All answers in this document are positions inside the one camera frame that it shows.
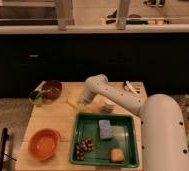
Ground yellow banana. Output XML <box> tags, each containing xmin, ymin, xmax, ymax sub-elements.
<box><xmin>67</xmin><ymin>98</ymin><xmax>79</xmax><ymax>110</ymax></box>

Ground yellow bread roll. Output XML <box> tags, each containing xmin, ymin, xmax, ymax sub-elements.
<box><xmin>110</xmin><ymin>148</ymin><xmax>125</xmax><ymax>162</ymax></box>

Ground blue sponge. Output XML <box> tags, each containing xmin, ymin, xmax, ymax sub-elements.
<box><xmin>99</xmin><ymin>120</ymin><xmax>113</xmax><ymax>140</ymax></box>

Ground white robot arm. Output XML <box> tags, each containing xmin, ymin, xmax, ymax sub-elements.
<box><xmin>80</xmin><ymin>74</ymin><xmax>189</xmax><ymax>171</ymax></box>

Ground purple grape bunch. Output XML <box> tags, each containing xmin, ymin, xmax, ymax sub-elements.
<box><xmin>75</xmin><ymin>138</ymin><xmax>95</xmax><ymax>160</ymax></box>

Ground white paper cup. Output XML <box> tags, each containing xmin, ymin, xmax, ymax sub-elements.
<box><xmin>103</xmin><ymin>99</ymin><xmax>115</xmax><ymax>113</ymax></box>

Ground dark maroon bowl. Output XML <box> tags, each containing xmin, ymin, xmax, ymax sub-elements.
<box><xmin>41</xmin><ymin>80</ymin><xmax>62</xmax><ymax>100</ymax></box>

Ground white knife utensil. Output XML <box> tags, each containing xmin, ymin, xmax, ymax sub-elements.
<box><xmin>124</xmin><ymin>81</ymin><xmax>140</xmax><ymax>95</ymax></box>

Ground green black vegetable toy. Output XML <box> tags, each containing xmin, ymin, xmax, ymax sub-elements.
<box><xmin>29</xmin><ymin>90</ymin><xmax>43</xmax><ymax>107</ymax></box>

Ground black stand tripod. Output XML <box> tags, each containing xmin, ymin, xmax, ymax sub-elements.
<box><xmin>0</xmin><ymin>128</ymin><xmax>16</xmax><ymax>171</ymax></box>

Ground orange red bowl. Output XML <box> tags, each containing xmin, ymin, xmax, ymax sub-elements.
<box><xmin>28</xmin><ymin>128</ymin><xmax>61</xmax><ymax>161</ymax></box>

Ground green plastic tray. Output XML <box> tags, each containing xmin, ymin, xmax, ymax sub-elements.
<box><xmin>70</xmin><ymin>113</ymin><xmax>140</xmax><ymax>168</ymax></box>

